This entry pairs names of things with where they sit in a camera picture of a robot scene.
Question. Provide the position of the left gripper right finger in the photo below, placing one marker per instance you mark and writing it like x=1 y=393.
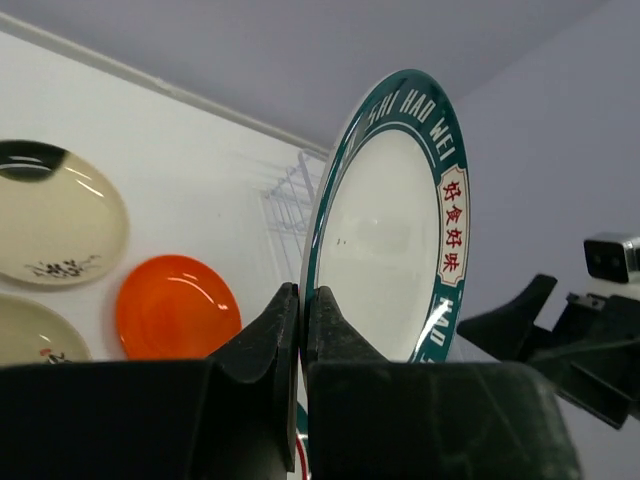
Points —
x=370 y=418

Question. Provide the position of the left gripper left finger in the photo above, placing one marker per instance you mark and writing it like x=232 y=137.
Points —
x=231 y=415

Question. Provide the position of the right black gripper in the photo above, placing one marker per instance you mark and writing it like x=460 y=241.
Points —
x=592 y=355

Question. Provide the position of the white plate dark green rim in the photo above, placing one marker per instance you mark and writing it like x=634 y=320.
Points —
x=390 y=230

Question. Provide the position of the orange plate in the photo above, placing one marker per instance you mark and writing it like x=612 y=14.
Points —
x=174 y=307

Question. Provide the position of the cream plate small motifs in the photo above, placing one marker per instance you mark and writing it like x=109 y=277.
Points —
x=33 y=334

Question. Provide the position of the cream plate black brush mark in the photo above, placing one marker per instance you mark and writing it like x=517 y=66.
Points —
x=62 y=221

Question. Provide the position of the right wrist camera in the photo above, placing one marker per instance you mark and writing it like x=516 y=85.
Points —
x=613 y=257

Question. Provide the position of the white wire dish rack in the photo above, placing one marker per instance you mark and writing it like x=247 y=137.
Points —
x=288 y=206

